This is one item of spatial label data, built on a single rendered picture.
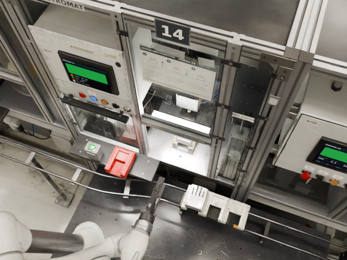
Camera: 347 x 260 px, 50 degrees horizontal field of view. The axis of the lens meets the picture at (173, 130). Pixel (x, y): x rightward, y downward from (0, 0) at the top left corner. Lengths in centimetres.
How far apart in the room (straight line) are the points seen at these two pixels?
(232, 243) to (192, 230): 25
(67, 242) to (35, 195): 141
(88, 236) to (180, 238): 56
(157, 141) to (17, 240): 101
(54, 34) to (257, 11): 78
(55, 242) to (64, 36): 93
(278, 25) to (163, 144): 118
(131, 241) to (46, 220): 150
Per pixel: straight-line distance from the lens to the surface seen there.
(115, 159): 220
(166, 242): 229
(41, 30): 162
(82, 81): 172
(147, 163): 220
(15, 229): 168
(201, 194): 211
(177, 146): 223
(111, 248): 190
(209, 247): 229
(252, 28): 129
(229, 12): 133
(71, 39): 155
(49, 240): 184
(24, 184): 338
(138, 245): 179
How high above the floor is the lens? 291
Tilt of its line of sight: 61 degrees down
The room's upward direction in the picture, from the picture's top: 2 degrees counter-clockwise
